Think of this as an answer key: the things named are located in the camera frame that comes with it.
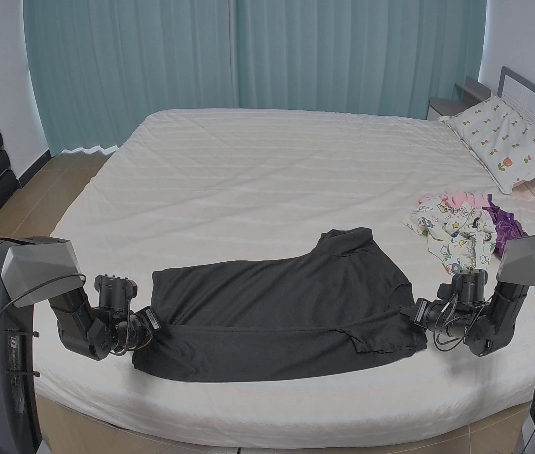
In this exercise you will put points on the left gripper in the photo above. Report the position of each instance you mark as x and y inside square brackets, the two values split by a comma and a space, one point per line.
[147, 329]

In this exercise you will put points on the purple garment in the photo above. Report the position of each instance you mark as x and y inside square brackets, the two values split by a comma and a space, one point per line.
[506, 230]

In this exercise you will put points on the grey bedside table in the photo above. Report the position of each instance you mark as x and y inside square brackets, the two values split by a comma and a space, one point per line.
[451, 107]

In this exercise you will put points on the white printed garment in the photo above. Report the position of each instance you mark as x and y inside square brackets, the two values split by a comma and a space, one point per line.
[456, 239]

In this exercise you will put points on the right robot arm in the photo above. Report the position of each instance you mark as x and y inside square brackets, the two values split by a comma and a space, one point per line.
[532, 263]

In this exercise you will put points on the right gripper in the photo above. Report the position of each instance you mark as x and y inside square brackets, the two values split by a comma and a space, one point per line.
[437, 317]

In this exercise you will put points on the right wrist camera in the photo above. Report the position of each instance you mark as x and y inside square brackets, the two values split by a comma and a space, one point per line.
[443, 293]

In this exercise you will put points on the pink garment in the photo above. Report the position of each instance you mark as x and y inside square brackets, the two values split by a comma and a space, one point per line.
[466, 199]

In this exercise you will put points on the blue-green curtain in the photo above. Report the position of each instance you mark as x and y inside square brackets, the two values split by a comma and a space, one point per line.
[130, 55]
[366, 40]

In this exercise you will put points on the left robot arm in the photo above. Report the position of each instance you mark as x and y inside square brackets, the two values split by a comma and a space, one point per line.
[40, 263]

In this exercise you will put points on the black T-shirt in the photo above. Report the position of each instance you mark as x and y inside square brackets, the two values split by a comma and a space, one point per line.
[272, 324]

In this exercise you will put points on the white printed pillow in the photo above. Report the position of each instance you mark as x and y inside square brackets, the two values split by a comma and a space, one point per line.
[504, 144]

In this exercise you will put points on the bed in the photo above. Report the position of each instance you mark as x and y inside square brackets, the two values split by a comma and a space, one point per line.
[272, 182]

